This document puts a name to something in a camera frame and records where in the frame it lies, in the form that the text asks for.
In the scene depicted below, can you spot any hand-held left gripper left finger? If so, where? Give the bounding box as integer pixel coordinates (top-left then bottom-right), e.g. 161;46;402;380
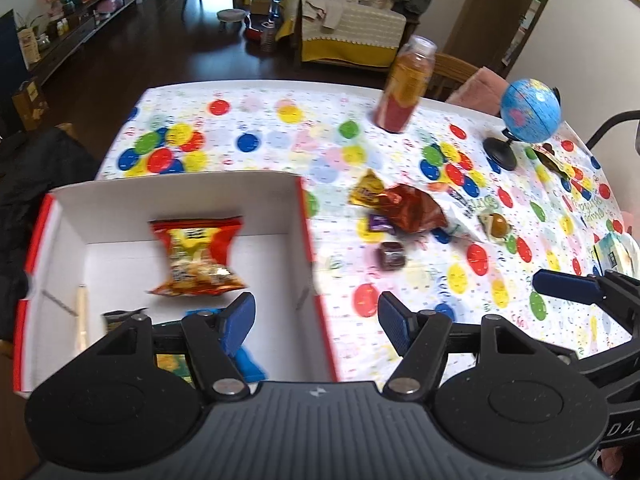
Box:
65;291;257;403

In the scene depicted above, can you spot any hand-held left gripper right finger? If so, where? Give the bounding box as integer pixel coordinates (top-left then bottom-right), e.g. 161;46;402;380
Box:
378;291;576;402

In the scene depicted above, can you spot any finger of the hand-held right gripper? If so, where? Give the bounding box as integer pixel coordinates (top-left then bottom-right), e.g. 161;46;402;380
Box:
532;269;640;341

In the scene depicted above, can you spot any blue snack packet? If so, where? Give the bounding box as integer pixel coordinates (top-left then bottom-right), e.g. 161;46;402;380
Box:
184;309;267;382

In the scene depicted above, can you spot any red and white cardboard box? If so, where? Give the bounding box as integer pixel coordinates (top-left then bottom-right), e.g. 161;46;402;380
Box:
12;170;339;401

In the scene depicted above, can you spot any small brown candy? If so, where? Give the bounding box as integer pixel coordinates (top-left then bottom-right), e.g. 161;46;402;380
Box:
379;241;406;267

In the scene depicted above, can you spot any red and yellow snack packet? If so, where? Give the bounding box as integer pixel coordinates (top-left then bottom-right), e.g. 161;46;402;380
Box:
146;216;250;297

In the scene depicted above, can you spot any green snack packet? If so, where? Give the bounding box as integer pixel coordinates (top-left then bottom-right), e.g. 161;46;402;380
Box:
155;352;197;387

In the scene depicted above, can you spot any brown egg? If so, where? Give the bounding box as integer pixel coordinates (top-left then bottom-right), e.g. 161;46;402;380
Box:
477;212;511;239

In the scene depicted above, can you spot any shiny brown snack packet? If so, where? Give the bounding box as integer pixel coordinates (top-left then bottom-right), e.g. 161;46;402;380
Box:
381;184;449;235

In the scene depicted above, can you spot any dark purple snack packet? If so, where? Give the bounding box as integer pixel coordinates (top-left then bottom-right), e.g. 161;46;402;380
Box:
101;308;149;334

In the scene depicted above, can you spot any white snack packet purple label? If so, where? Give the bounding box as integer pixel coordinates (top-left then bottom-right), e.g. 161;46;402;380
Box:
440;187;496;242

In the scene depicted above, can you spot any beige pencil-shaped stick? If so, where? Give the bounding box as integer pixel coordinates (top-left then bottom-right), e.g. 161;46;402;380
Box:
74;285;91;354

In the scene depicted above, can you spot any tissue pack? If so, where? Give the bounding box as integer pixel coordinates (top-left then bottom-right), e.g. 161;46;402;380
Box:
592;232;640;279

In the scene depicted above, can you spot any green and brown empty wrapper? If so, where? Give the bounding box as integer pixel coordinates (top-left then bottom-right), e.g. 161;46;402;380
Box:
532;143;571;181

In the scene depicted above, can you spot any blue desk globe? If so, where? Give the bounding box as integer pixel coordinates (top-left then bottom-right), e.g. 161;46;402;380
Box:
483;78;562;171

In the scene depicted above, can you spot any pink cushion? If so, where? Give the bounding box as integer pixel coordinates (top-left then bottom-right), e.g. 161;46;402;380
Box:
446;67;511;116

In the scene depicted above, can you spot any orange juice bottle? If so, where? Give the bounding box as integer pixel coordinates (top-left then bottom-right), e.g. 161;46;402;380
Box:
373;36;438;135

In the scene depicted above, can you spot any wooden chair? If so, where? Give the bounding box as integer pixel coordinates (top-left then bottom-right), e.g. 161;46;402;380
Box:
429;52;481;102

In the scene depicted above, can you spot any black cloth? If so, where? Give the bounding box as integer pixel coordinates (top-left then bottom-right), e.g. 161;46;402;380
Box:
0;126;99;342

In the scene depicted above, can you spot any wooden door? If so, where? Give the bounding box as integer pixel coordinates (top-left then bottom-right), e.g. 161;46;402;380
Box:
442;0;567;82

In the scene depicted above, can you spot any sofa with yellow cover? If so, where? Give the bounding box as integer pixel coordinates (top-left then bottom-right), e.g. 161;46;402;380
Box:
276;0;407;69

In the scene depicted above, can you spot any brown cardboard box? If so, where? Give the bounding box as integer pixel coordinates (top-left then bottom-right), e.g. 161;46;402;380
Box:
12;80;51;132

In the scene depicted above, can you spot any round stool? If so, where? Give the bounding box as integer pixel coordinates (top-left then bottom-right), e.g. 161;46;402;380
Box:
217;8;246;34

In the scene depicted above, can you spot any dark television cabinet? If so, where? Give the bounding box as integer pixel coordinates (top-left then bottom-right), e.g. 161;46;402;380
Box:
27;0;142;88

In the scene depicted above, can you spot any black cabinet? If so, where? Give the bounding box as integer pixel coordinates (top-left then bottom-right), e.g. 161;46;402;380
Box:
0;10;29;137

